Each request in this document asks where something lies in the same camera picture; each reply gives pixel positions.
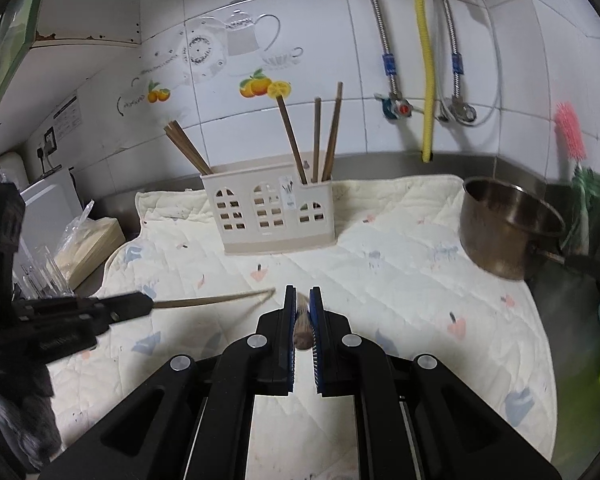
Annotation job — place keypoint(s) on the beige plastic utensil holder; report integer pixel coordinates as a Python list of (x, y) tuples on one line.
[(262, 207)]

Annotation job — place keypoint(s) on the wooden chopstick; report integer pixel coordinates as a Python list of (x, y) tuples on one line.
[(316, 139), (291, 138), (192, 147), (333, 133), (187, 152), (205, 301), (303, 337)]

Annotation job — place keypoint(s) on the steel saucepan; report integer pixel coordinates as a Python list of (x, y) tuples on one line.
[(511, 233)]

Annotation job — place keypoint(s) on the green glass jar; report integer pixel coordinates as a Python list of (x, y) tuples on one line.
[(584, 236)]

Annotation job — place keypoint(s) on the pink bottle brush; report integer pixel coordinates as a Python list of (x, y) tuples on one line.
[(568, 125)]

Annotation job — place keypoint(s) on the wall valve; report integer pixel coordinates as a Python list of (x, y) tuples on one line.
[(456, 110), (395, 108)]

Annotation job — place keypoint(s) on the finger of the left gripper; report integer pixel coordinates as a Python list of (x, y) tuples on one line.
[(98, 313)]

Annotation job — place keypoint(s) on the wall power socket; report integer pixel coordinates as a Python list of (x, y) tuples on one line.
[(49, 142)]

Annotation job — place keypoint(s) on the cream quilted patterned mat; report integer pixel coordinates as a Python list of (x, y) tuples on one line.
[(397, 272)]

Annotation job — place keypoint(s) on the wall valve left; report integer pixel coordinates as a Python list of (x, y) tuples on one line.
[(395, 108)]

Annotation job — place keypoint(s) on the clear glass mug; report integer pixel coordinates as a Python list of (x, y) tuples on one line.
[(39, 275)]

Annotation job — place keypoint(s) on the wall valve right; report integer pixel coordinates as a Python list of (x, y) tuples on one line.
[(456, 110)]

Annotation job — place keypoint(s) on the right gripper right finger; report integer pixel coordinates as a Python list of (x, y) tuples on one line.
[(414, 418)]

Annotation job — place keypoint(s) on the white cutting board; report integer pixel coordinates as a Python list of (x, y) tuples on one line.
[(51, 204)]

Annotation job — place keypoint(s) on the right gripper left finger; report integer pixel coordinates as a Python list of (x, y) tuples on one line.
[(190, 419)]

